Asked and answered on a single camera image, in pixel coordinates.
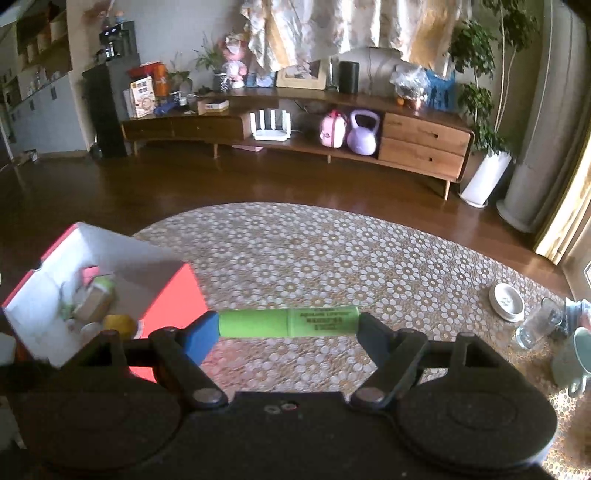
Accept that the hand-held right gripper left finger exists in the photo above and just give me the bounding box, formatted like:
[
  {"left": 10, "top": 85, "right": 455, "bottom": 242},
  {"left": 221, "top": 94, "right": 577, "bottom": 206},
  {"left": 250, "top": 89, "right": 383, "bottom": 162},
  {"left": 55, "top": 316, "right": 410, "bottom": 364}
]
[{"left": 78, "top": 310, "right": 229, "bottom": 411}]

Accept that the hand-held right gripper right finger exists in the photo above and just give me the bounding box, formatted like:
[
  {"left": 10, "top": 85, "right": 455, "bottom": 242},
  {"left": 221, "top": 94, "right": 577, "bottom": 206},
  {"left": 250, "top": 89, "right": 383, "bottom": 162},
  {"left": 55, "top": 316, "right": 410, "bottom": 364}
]
[{"left": 351, "top": 311, "right": 513, "bottom": 411}]

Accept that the red cardboard box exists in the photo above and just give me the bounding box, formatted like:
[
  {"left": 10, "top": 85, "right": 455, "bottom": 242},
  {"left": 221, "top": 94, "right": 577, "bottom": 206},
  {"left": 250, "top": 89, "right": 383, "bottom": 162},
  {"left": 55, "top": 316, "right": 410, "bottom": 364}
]
[{"left": 1, "top": 222, "right": 209, "bottom": 384}]

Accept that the green tube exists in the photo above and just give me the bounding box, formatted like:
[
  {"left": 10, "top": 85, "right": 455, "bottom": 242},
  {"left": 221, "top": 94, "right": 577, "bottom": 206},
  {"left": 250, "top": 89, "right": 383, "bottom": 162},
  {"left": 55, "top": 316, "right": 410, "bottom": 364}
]
[{"left": 218, "top": 305, "right": 361, "bottom": 340}]

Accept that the yellow small packet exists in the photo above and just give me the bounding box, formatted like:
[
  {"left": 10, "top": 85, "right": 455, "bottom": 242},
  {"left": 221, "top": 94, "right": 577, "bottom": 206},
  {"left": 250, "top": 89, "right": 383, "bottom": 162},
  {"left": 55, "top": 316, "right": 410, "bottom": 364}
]
[{"left": 102, "top": 314, "right": 139, "bottom": 340}]

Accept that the green lidded jar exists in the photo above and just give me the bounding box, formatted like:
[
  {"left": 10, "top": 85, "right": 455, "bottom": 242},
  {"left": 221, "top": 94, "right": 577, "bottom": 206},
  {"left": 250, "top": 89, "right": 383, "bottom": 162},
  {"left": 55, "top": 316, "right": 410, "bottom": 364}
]
[{"left": 71, "top": 274, "right": 117, "bottom": 324}]

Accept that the floral lace tablecloth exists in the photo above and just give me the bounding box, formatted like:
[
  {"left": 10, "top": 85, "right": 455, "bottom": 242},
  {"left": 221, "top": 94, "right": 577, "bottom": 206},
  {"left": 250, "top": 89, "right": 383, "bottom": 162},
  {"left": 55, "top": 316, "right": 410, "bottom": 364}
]
[{"left": 131, "top": 202, "right": 591, "bottom": 480}]

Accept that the white round dish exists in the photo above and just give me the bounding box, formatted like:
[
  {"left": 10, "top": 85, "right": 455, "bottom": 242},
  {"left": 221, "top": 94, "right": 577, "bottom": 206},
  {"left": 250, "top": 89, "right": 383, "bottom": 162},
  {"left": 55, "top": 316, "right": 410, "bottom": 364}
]
[{"left": 488, "top": 282, "right": 526, "bottom": 323}]

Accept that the clear drinking glass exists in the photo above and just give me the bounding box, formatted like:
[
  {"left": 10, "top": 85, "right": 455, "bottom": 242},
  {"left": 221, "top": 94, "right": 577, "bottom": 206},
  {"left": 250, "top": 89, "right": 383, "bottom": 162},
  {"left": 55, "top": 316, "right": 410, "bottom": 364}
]
[{"left": 512, "top": 298, "right": 565, "bottom": 350}]

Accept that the wooden cabinet drawer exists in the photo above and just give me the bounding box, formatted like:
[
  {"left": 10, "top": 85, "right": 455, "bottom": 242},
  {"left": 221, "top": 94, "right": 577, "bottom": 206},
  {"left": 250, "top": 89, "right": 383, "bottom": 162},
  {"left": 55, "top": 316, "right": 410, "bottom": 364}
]
[
  {"left": 378, "top": 137, "right": 467, "bottom": 181},
  {"left": 383, "top": 113, "right": 472, "bottom": 157}
]

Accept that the white planter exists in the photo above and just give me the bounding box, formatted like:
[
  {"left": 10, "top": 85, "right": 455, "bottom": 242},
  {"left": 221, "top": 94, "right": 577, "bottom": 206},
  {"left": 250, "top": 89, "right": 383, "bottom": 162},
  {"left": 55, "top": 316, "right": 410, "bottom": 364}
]
[{"left": 459, "top": 150, "right": 513, "bottom": 209}]

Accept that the purple kettlebell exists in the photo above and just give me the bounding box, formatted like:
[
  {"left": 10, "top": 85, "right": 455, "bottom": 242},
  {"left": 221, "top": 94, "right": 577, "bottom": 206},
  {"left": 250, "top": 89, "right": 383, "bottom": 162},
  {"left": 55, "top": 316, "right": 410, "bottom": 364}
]
[{"left": 346, "top": 109, "right": 382, "bottom": 156}]

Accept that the pale green mug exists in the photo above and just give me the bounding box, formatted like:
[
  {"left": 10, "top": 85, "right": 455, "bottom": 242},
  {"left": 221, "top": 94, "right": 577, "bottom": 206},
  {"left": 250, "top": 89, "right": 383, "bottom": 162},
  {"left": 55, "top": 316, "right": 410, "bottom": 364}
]
[{"left": 551, "top": 327, "right": 591, "bottom": 398}]

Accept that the pink toy suitcase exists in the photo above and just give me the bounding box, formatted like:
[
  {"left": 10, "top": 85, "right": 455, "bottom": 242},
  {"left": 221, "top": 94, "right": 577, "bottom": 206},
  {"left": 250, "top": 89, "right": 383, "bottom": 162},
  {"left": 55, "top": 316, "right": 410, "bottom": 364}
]
[{"left": 319, "top": 109, "right": 350, "bottom": 149}]

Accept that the wooden television cabinet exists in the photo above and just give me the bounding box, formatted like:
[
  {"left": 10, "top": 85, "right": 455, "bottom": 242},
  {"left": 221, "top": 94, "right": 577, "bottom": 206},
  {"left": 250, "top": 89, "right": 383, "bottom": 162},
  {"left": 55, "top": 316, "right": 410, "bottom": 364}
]
[{"left": 121, "top": 85, "right": 476, "bottom": 200}]

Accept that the white router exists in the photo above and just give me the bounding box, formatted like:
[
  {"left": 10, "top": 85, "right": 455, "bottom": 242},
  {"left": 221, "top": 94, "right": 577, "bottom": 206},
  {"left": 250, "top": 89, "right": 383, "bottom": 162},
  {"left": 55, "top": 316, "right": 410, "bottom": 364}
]
[{"left": 249, "top": 109, "right": 293, "bottom": 142}]

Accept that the yellow curtain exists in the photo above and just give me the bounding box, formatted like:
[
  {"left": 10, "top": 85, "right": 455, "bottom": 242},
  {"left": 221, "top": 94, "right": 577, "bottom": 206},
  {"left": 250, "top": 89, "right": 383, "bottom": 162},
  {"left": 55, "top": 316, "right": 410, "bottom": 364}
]
[{"left": 533, "top": 129, "right": 591, "bottom": 267}]

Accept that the black tall cabinet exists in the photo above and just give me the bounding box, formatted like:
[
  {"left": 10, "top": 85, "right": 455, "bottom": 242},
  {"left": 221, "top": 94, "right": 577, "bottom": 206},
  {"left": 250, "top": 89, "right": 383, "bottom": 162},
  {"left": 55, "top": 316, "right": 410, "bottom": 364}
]
[{"left": 82, "top": 53, "right": 142, "bottom": 159}]

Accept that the printed snack box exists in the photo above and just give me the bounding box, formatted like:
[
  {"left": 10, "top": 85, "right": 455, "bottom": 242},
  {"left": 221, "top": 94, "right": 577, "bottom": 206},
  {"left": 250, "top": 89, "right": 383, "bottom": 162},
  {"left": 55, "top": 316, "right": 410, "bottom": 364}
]
[{"left": 129, "top": 76, "right": 157, "bottom": 119}]

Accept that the blue bag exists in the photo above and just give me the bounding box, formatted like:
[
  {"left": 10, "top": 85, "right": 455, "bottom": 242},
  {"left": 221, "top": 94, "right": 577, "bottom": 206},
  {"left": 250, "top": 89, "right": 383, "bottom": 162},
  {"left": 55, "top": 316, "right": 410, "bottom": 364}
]
[{"left": 425, "top": 69, "right": 458, "bottom": 112}]

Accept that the clear plastic bag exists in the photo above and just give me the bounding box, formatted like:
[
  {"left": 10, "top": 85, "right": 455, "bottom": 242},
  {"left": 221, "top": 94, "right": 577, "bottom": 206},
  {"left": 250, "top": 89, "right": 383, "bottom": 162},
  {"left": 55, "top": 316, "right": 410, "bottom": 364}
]
[{"left": 390, "top": 62, "right": 430, "bottom": 110}]

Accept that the tall green plant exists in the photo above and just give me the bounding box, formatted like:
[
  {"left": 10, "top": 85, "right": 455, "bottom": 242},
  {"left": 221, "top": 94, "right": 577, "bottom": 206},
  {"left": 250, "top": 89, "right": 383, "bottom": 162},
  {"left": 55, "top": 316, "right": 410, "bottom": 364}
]
[{"left": 450, "top": 0, "right": 541, "bottom": 156}]

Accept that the small potted plant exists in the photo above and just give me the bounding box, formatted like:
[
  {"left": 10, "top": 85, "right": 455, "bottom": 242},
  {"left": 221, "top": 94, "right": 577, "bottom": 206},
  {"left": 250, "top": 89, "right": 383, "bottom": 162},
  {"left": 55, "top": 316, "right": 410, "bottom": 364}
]
[{"left": 193, "top": 37, "right": 230, "bottom": 92}]

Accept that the black cylinder speaker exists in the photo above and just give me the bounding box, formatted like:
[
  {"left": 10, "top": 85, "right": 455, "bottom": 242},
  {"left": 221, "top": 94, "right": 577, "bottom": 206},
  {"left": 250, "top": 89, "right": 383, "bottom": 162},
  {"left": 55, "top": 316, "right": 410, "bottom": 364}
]
[{"left": 338, "top": 60, "right": 361, "bottom": 95}]

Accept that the grey standing air conditioner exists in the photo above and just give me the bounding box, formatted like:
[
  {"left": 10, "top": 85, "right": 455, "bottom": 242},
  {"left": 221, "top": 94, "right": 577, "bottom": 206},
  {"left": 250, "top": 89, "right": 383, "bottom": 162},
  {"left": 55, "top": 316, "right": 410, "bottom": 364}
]
[{"left": 496, "top": 0, "right": 591, "bottom": 234}]

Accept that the small leafy plant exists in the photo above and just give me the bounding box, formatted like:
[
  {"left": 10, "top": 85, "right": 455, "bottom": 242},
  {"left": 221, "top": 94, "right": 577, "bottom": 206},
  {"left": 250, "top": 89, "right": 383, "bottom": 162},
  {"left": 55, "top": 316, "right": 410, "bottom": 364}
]
[{"left": 165, "top": 53, "right": 195, "bottom": 96}]

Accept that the orange box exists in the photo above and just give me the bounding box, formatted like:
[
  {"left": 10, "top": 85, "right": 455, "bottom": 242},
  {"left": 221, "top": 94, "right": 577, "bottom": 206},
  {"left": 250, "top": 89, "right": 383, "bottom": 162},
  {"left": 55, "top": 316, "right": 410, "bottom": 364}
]
[{"left": 126, "top": 61, "right": 170, "bottom": 98}]

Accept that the grey storage cabinet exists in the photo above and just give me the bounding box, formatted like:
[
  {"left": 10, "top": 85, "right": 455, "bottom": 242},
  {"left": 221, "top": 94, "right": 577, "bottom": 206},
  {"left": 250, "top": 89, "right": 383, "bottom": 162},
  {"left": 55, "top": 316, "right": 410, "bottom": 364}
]
[{"left": 7, "top": 74, "right": 89, "bottom": 158}]

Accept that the pink doll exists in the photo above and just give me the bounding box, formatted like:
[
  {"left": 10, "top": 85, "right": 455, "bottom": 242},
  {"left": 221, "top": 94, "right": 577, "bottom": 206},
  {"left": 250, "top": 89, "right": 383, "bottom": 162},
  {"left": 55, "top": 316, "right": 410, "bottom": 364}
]
[{"left": 223, "top": 34, "right": 250, "bottom": 89}]

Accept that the black coffee machine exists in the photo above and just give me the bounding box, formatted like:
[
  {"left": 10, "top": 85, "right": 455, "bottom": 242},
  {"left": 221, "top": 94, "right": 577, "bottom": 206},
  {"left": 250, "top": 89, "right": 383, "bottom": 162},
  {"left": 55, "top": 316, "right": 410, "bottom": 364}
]
[{"left": 94, "top": 21, "right": 137, "bottom": 64}]

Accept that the patterned draped cloth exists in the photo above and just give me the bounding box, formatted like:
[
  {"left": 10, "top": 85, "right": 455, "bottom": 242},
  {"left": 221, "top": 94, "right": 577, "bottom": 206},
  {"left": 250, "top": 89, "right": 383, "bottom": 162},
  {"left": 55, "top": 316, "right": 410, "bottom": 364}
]
[{"left": 240, "top": 0, "right": 474, "bottom": 73}]

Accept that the wooden photo frame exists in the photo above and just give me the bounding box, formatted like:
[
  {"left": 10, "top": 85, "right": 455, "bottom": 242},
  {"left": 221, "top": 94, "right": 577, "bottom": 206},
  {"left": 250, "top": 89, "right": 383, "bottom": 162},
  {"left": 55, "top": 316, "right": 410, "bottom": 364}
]
[{"left": 275, "top": 59, "right": 328, "bottom": 90}]

